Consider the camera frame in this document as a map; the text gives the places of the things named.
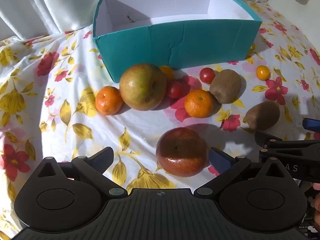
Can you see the brown kiwi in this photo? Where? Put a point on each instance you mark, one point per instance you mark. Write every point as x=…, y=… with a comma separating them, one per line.
x=225, y=86
x=262, y=116

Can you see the red cherry tomato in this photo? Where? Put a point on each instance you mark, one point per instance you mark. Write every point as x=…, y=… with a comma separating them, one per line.
x=207, y=75
x=174, y=89

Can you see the person's right hand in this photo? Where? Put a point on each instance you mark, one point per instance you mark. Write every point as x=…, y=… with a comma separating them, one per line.
x=317, y=205

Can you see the white curtain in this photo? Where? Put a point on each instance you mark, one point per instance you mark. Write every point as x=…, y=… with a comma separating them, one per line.
x=50, y=5

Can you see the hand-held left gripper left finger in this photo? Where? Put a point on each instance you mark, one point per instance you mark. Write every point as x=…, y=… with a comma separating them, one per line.
x=102, y=158

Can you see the orange mandarin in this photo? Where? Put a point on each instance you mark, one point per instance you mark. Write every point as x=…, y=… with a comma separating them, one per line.
x=198, y=103
x=108, y=101

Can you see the floral tablecloth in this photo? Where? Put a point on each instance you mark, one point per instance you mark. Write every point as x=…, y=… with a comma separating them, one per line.
x=75, y=135

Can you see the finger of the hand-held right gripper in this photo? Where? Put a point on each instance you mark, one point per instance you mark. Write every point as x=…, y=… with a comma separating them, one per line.
x=311, y=124
x=267, y=137

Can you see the green red apple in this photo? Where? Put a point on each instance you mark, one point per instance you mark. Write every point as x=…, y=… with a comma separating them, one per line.
x=142, y=87

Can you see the yellow cherry tomato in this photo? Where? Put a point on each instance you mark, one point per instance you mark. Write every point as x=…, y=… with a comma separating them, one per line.
x=263, y=72
x=168, y=72

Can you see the dark red apple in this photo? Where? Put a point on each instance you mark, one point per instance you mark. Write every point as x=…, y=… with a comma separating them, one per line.
x=181, y=152

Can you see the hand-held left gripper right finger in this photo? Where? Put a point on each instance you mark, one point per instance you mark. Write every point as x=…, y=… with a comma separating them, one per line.
x=220, y=160

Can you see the teal cardboard box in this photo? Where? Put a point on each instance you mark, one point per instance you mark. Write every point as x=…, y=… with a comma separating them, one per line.
x=175, y=42

